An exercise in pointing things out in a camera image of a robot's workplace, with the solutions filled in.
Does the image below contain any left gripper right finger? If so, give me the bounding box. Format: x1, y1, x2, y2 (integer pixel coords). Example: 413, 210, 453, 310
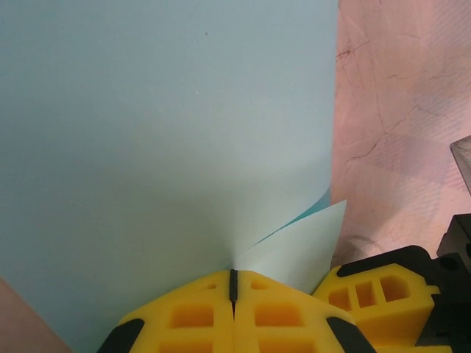
233, 269, 376, 353

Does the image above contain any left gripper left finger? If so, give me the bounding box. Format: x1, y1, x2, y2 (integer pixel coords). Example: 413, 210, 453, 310
96, 269, 237, 353

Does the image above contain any teal paper sheet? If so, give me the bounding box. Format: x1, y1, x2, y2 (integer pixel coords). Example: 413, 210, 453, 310
0, 0, 349, 353

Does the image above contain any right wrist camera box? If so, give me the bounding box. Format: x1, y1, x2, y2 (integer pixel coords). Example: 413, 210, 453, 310
449, 135, 471, 193

